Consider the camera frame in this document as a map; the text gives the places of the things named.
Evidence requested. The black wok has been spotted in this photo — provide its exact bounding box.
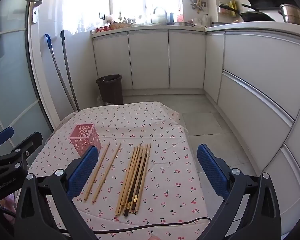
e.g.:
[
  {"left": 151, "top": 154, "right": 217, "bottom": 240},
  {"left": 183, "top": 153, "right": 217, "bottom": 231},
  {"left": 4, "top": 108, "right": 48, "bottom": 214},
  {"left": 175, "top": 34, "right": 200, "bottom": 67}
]
[{"left": 219, "top": 3, "right": 277, "bottom": 22}]

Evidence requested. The bundle of pale chopsticks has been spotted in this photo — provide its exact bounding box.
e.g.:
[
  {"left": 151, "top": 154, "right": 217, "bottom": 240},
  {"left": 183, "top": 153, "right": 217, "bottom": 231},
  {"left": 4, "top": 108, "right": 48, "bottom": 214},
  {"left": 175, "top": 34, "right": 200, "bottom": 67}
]
[{"left": 121, "top": 143, "right": 152, "bottom": 215}]

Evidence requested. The black cable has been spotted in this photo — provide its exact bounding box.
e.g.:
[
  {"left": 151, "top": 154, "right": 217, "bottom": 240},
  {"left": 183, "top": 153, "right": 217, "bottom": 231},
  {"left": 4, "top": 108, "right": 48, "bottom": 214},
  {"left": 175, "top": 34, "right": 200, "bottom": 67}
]
[{"left": 0, "top": 203, "right": 211, "bottom": 234}]

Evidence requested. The dark-handled mop pole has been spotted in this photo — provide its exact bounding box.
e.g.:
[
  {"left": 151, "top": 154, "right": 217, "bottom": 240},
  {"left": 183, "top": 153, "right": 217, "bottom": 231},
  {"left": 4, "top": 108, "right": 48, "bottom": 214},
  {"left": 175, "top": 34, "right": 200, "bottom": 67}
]
[{"left": 60, "top": 30, "right": 80, "bottom": 112}]

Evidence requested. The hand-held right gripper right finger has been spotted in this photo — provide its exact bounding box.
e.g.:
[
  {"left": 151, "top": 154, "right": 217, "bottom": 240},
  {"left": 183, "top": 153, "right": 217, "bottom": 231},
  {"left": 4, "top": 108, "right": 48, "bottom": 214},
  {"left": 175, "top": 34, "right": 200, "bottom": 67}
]
[{"left": 197, "top": 144, "right": 283, "bottom": 240}]

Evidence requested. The narrow white cabinet door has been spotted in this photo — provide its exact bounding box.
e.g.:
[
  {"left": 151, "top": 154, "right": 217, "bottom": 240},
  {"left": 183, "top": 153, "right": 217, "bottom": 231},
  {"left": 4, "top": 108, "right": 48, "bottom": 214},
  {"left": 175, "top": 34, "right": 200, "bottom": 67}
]
[{"left": 204, "top": 33, "right": 225, "bottom": 103}]

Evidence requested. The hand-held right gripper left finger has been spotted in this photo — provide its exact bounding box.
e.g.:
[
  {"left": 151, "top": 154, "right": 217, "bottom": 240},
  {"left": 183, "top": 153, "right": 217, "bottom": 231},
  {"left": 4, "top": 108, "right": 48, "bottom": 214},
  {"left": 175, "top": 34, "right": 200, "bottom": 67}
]
[{"left": 14, "top": 145, "right": 99, "bottom": 240}]

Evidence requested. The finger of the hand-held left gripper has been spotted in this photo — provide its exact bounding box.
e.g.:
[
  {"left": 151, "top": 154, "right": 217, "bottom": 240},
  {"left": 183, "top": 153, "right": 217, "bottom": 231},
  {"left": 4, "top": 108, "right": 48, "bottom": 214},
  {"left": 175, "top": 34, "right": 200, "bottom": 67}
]
[
  {"left": 0, "top": 132, "right": 43, "bottom": 170},
  {"left": 0, "top": 127, "right": 15, "bottom": 155}
]

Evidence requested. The cherry print tablecloth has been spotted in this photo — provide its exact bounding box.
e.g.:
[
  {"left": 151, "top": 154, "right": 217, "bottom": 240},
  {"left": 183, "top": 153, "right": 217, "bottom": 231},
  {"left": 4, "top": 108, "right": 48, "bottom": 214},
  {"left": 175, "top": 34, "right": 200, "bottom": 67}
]
[{"left": 27, "top": 101, "right": 210, "bottom": 240}]

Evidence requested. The frosted glass door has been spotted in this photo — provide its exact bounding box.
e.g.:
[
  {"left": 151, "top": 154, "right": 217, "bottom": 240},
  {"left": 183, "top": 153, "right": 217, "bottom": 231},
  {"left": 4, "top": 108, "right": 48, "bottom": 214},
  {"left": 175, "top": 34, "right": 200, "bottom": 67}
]
[{"left": 0, "top": 0, "right": 59, "bottom": 155}]

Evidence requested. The white countertop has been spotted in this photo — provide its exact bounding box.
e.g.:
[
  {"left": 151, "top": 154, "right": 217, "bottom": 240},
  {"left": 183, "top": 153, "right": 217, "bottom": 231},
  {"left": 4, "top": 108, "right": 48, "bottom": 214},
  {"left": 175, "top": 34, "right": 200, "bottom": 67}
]
[{"left": 91, "top": 21, "right": 300, "bottom": 39}]

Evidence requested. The steel pot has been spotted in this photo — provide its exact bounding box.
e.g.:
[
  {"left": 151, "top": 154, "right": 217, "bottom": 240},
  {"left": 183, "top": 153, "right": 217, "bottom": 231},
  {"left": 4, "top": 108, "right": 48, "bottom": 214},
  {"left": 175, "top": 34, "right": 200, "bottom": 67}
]
[{"left": 279, "top": 4, "right": 300, "bottom": 27}]

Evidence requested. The brown trash bin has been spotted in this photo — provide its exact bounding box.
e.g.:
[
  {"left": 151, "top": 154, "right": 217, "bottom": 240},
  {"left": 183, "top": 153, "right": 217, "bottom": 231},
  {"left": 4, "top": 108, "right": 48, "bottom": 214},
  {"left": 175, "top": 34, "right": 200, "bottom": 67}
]
[{"left": 96, "top": 74, "right": 123, "bottom": 105}]

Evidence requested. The wicker basket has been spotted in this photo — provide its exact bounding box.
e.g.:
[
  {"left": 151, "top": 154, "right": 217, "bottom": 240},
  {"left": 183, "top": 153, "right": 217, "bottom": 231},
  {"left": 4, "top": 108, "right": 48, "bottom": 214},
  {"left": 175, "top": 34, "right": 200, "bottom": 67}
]
[{"left": 109, "top": 22, "right": 132, "bottom": 30}]

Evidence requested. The blue-handled mop pole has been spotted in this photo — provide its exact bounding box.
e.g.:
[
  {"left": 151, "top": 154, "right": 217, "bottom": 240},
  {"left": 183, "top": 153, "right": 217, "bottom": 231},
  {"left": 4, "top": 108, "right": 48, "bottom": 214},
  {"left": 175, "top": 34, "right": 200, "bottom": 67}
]
[{"left": 43, "top": 33, "right": 78, "bottom": 112}]

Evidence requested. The white drawer front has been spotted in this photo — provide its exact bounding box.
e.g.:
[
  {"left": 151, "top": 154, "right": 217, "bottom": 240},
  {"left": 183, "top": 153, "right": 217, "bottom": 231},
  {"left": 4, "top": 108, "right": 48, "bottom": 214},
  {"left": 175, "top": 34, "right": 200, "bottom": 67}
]
[
  {"left": 216, "top": 70, "right": 295, "bottom": 178},
  {"left": 260, "top": 142, "right": 300, "bottom": 230},
  {"left": 222, "top": 31, "right": 300, "bottom": 120}
]

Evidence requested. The metal door handle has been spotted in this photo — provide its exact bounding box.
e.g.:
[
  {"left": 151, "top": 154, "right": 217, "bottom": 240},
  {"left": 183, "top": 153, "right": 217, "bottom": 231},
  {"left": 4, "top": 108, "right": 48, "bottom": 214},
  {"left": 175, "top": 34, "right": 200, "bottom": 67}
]
[{"left": 26, "top": 0, "right": 42, "bottom": 24}]

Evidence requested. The dark chopstick with gold band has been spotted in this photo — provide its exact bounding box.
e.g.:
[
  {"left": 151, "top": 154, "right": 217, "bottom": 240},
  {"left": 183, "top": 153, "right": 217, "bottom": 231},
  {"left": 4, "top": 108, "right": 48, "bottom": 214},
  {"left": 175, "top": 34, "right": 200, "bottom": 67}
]
[
  {"left": 131, "top": 149, "right": 150, "bottom": 212},
  {"left": 124, "top": 147, "right": 148, "bottom": 217}
]

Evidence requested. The pink perforated utensil holder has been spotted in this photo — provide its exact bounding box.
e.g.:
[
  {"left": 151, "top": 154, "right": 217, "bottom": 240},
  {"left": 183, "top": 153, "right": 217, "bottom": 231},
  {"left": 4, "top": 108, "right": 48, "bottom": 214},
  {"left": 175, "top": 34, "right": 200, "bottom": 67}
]
[{"left": 67, "top": 123, "right": 102, "bottom": 156}]

